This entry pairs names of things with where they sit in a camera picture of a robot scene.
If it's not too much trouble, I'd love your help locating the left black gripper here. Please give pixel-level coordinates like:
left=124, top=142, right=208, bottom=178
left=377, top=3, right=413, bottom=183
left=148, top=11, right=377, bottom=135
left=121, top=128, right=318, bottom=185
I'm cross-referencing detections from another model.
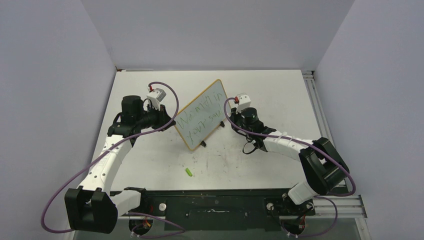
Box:
left=136, top=102, right=176, bottom=132

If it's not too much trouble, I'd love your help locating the yellow framed whiteboard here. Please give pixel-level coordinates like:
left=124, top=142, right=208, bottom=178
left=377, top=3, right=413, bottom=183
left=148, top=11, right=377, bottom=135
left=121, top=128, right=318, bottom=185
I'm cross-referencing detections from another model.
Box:
left=174, top=79, right=228, bottom=151

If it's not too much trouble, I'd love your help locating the green marker cap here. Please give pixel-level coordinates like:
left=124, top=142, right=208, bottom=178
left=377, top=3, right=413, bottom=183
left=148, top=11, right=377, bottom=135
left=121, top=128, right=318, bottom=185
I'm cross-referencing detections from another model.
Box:
left=185, top=168, right=193, bottom=177

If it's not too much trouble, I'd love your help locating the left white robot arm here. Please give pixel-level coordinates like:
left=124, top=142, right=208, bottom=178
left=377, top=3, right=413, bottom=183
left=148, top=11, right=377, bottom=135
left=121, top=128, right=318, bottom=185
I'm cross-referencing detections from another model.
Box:
left=64, top=90, right=175, bottom=234

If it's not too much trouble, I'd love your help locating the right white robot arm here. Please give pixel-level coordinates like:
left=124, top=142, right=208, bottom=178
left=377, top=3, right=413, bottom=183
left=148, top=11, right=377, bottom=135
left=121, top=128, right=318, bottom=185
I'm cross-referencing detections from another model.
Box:
left=229, top=107, right=350, bottom=214

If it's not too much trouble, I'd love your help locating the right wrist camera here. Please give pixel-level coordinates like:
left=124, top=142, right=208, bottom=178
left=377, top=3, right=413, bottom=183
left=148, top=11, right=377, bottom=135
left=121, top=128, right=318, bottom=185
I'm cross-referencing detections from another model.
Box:
left=234, top=93, right=251, bottom=114

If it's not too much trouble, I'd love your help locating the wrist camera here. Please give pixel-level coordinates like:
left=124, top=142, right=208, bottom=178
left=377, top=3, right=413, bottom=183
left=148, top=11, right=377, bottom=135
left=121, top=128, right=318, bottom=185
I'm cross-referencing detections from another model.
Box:
left=146, top=88, right=167, bottom=111
left=234, top=93, right=251, bottom=114

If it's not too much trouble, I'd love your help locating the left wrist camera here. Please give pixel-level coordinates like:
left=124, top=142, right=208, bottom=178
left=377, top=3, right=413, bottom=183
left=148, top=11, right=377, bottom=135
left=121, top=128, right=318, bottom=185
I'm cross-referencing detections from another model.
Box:
left=146, top=88, right=167, bottom=111

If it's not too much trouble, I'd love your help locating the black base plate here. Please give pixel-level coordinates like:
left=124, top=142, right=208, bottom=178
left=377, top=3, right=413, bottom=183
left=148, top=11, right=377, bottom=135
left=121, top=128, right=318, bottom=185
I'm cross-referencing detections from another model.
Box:
left=132, top=188, right=316, bottom=231

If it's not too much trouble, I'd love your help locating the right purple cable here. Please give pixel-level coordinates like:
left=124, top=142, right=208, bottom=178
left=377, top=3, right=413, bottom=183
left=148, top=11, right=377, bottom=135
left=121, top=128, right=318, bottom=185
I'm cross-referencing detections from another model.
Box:
left=223, top=97, right=357, bottom=239

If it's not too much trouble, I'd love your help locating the aluminium rail frame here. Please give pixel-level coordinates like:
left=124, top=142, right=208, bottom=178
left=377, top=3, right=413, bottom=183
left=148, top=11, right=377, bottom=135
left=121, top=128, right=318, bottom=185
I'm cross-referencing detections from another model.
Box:
left=301, top=70, right=367, bottom=219

